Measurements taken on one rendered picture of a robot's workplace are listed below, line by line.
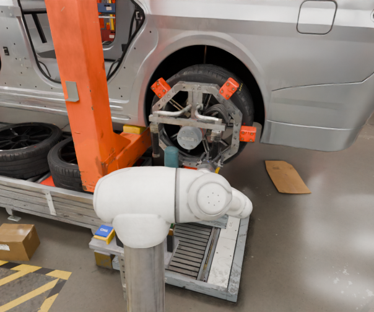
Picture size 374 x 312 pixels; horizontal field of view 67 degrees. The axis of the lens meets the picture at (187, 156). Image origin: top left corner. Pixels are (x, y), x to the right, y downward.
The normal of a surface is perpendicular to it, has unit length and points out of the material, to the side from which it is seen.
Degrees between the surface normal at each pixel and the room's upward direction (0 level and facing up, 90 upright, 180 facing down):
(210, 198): 58
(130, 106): 90
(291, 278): 0
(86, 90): 90
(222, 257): 0
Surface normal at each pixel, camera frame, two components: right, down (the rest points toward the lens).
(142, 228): 0.08, 0.35
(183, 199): -0.11, 0.00
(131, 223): -0.13, 0.33
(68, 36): -0.29, 0.47
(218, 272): 0.01, -0.87
